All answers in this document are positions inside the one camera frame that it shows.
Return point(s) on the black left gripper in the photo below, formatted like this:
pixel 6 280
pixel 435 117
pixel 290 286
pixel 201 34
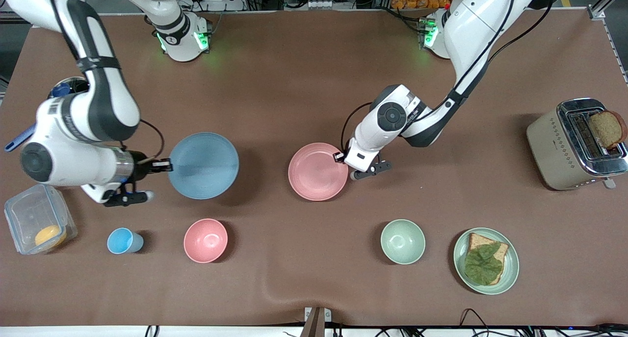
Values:
pixel 339 156

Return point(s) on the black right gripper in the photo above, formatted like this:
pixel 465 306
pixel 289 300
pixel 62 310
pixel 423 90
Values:
pixel 141 163

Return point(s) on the pink plate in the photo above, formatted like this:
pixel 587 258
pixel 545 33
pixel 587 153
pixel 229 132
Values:
pixel 314 172

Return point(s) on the blue plate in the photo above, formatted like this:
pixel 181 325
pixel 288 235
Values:
pixel 206 150

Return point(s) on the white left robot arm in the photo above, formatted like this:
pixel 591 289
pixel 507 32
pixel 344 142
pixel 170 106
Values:
pixel 471 23

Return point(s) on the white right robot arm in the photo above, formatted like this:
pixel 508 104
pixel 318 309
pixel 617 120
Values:
pixel 103 106

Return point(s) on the pink bowl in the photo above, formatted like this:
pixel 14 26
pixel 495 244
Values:
pixel 206 240

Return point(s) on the blue cup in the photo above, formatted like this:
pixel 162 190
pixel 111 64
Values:
pixel 120 241

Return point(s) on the green bowl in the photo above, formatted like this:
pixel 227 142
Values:
pixel 402 241

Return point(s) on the yellow round food item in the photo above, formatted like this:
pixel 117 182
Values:
pixel 50 237

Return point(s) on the clear plastic lidded container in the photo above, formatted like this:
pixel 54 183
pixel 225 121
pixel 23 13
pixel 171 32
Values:
pixel 29 214

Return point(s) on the brown bread slice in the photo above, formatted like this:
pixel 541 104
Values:
pixel 478 240

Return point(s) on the green lettuce leaf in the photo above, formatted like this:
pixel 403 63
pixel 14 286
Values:
pixel 483 266

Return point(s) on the green plate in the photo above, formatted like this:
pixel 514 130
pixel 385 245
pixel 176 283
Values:
pixel 510 273

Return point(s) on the beige and chrome toaster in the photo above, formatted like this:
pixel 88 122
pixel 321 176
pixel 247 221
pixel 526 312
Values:
pixel 549 150

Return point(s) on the brown toast slice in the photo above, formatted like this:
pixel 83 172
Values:
pixel 608 128

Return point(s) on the metal table edge bracket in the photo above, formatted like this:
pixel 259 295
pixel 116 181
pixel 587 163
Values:
pixel 317 320

